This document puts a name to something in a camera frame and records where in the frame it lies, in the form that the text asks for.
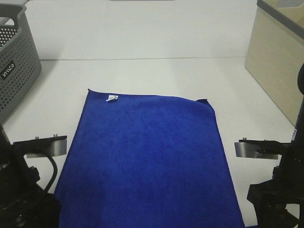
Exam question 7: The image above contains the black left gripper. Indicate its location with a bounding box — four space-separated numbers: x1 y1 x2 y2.
0 128 61 228

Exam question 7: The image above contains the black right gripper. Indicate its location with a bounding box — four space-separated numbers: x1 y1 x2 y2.
247 142 304 228

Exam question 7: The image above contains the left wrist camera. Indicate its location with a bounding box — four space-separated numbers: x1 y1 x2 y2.
13 134 67 158

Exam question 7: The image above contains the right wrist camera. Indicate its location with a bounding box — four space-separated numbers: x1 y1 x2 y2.
234 138 291 160

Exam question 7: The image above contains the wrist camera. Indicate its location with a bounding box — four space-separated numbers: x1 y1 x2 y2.
234 138 291 160
13 134 67 158

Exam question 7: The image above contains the grey perforated plastic basket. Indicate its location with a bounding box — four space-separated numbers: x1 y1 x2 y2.
0 3 42 124

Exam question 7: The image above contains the blue microfibre towel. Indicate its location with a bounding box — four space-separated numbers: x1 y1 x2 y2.
55 90 244 228

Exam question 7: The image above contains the beige storage bin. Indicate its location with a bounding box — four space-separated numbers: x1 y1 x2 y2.
245 0 304 124

